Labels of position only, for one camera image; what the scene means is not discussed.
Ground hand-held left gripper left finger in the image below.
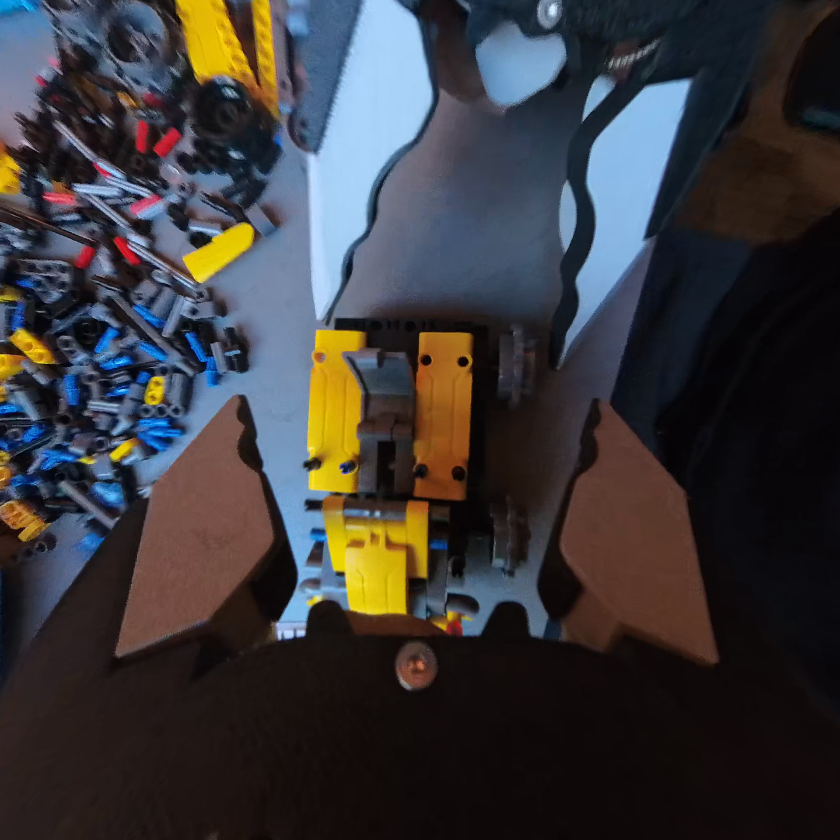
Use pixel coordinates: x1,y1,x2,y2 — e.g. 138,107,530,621
115,394,298,660

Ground person's dark trousers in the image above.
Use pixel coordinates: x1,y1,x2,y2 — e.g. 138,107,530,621
610,217,840,664

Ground pile of small toy bricks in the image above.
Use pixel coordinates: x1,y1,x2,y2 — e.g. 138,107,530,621
0,0,309,565

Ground yellow black toy brick car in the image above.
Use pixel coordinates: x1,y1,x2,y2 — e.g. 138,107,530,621
298,318,500,634

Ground dark grey toy wheel rim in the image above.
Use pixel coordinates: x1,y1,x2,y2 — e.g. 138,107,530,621
487,499,531,577
493,323,544,403

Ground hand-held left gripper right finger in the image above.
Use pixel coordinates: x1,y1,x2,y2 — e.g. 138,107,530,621
538,399,719,667

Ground black toy tyre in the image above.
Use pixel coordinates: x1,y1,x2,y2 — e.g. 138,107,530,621
193,77,258,135

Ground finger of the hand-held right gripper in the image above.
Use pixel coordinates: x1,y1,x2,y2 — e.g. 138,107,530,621
550,72,690,368
292,0,441,326

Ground grey desk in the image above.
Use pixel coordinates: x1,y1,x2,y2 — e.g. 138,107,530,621
0,0,660,641

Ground yellow curved toy panel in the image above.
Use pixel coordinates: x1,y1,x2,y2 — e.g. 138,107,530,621
182,222,256,284

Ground long yellow toy assembly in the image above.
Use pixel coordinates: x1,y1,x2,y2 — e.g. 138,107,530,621
172,0,284,119

